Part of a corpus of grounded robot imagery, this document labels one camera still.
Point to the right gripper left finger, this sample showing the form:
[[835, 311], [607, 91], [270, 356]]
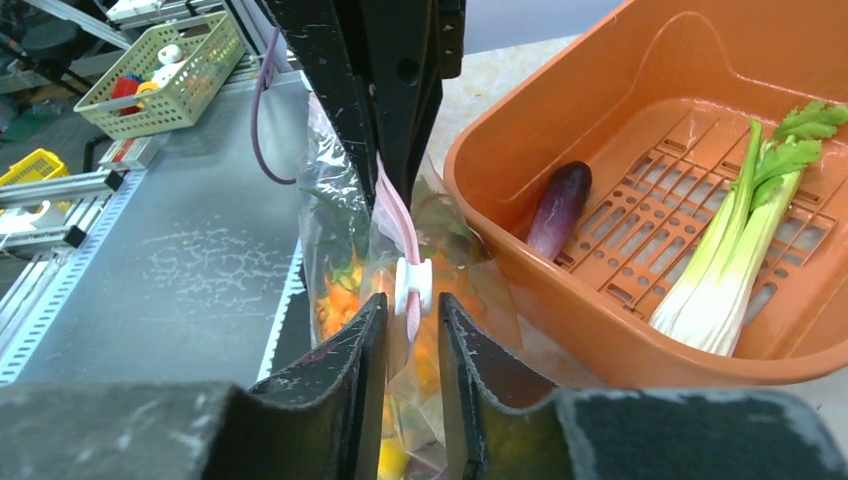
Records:
[[318, 418]]

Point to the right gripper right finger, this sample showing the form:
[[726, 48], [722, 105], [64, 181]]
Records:
[[504, 420]]

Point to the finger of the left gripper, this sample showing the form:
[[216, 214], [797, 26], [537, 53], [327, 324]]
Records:
[[328, 39], [413, 46]]

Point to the yellow bell pepper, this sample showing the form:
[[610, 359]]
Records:
[[393, 460]]

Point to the orange pineapple toy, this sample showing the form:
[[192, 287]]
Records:
[[335, 295]]

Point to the green perforated basket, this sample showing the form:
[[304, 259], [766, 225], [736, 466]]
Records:
[[166, 79]]

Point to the purple eggplant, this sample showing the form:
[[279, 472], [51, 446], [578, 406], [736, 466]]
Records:
[[559, 209]]

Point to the orange plastic basket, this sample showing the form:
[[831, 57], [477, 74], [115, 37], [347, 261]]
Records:
[[656, 100]]

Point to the yellow plastic crate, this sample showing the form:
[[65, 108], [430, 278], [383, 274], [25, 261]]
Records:
[[39, 165]]

